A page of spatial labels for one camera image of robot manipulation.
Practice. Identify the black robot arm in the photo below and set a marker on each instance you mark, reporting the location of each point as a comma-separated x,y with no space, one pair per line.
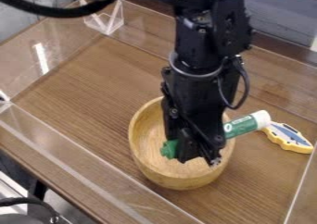
212,33

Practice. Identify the black table leg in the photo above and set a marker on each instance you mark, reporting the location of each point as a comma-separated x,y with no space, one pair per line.
38,190

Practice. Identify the clear acrylic corner bracket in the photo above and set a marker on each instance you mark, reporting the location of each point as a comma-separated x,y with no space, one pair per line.
107,22

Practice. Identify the clear acrylic tray wall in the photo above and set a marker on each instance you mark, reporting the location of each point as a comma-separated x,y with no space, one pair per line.
74,84

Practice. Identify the brown wooden bowl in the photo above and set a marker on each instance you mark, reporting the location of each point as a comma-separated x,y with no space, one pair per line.
165,172

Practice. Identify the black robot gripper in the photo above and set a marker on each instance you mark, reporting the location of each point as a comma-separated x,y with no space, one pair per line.
192,107

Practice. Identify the yellow blue fish toy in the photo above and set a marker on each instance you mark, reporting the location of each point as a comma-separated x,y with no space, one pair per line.
287,138

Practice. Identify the green Expo marker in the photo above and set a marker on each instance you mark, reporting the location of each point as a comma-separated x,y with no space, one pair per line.
236,127

